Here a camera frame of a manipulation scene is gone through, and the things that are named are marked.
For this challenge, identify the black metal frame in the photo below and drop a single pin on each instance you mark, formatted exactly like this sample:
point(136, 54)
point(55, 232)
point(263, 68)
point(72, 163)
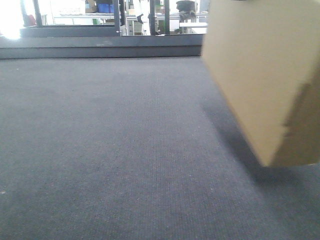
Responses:
point(72, 18)

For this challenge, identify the dark raised platform step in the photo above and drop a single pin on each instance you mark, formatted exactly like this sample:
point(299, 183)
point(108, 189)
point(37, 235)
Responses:
point(150, 46)

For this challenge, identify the brown cardboard box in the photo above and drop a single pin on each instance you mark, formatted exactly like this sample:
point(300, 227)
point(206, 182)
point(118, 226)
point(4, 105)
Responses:
point(264, 56)

